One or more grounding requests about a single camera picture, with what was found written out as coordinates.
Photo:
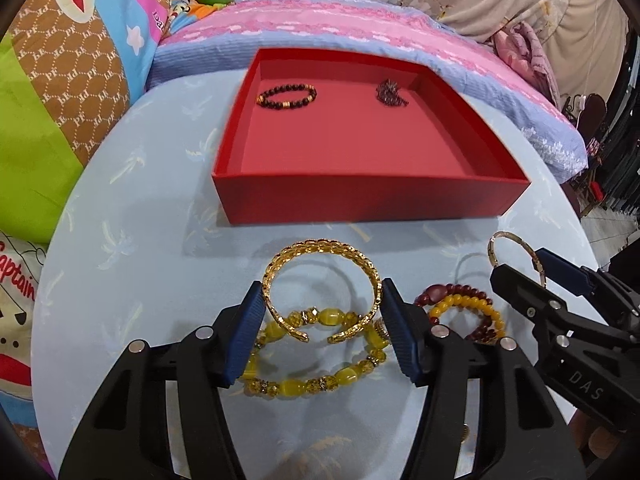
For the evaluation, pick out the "pink and blue pillow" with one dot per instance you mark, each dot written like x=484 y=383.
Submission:
x=325 y=25

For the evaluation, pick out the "light blue palm print tablecloth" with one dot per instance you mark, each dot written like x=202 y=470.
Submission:
x=140 y=220

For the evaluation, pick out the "dark metal rack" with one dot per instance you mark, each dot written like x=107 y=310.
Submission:
x=615 y=160

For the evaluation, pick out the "thin gold bangle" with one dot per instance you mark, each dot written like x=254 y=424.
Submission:
x=525 y=244

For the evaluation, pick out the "monkey cartoon pillow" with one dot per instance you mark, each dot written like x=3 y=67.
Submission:
x=75 y=85

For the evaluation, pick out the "red cardboard box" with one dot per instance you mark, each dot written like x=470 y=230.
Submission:
x=350 y=160

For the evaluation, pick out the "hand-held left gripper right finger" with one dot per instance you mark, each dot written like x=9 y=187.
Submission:
x=402 y=335

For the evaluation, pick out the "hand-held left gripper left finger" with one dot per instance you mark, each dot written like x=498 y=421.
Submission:
x=242 y=340

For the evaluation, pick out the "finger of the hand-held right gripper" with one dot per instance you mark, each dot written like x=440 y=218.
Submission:
x=520 y=290
x=562 y=270

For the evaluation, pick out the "pink purple crumpled cloth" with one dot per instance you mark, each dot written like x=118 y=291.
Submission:
x=530 y=55

